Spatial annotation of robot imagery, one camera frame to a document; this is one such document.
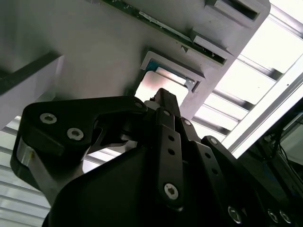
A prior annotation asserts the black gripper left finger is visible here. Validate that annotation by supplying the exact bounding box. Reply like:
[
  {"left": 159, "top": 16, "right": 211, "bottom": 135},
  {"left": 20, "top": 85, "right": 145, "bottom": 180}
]
[{"left": 20, "top": 87, "right": 187, "bottom": 212}]

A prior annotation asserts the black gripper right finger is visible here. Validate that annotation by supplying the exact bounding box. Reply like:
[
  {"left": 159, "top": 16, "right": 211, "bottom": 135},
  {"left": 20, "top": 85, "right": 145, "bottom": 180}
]
[{"left": 168, "top": 91, "right": 297, "bottom": 227}]

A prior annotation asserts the silver CPU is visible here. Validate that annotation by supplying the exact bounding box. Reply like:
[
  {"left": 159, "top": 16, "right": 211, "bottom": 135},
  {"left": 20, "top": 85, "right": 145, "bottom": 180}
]
[{"left": 134, "top": 60, "right": 197, "bottom": 107}]

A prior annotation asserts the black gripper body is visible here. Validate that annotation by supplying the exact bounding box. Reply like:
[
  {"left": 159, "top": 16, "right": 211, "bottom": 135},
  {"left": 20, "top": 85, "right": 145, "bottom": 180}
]
[{"left": 42, "top": 114, "right": 228, "bottom": 227}]

